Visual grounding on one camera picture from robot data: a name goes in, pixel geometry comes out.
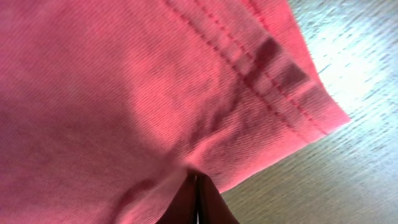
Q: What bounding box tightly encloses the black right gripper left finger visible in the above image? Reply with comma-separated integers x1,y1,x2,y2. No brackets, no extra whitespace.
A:
156,174,198,224

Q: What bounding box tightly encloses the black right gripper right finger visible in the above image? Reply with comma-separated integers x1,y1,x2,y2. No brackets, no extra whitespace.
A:
197,174,239,224

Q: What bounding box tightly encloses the red soccer t-shirt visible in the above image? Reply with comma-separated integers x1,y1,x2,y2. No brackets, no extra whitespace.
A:
1,0,349,223

